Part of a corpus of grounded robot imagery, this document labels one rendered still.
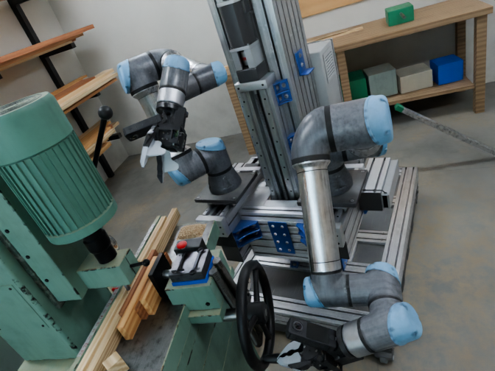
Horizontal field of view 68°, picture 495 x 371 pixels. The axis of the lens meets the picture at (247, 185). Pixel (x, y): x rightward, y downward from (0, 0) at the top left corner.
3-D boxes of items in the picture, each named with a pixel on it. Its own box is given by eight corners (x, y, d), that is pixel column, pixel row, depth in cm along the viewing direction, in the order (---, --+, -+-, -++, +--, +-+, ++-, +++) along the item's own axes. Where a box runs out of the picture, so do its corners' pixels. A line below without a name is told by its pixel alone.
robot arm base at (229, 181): (219, 176, 175) (213, 158, 170) (247, 176, 167) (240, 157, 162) (204, 194, 164) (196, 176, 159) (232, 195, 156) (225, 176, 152)
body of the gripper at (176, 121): (177, 145, 95) (183, 102, 98) (144, 143, 96) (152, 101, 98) (184, 154, 102) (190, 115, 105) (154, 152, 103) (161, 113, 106)
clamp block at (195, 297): (221, 310, 97) (209, 286, 93) (176, 313, 101) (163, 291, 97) (230, 269, 110) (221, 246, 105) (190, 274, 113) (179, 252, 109)
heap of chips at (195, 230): (202, 236, 123) (199, 232, 122) (175, 240, 126) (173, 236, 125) (207, 223, 129) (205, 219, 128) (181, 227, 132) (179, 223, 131)
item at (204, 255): (207, 283, 94) (199, 267, 92) (169, 286, 97) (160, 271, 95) (218, 248, 105) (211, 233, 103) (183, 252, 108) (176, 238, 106)
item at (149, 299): (155, 314, 99) (145, 299, 96) (149, 315, 99) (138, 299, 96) (173, 270, 112) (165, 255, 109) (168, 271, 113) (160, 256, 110)
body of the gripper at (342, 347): (322, 380, 87) (365, 367, 80) (297, 362, 84) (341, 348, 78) (323, 349, 93) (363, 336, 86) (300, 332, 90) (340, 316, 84)
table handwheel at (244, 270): (247, 247, 94) (275, 269, 119) (177, 256, 99) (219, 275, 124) (251, 375, 81) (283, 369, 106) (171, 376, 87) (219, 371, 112)
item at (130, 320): (132, 339, 94) (123, 327, 91) (125, 340, 94) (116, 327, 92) (165, 267, 115) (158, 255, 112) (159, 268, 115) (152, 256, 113)
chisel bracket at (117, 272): (133, 288, 97) (118, 266, 93) (90, 293, 101) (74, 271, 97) (144, 268, 103) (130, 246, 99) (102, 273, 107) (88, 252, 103)
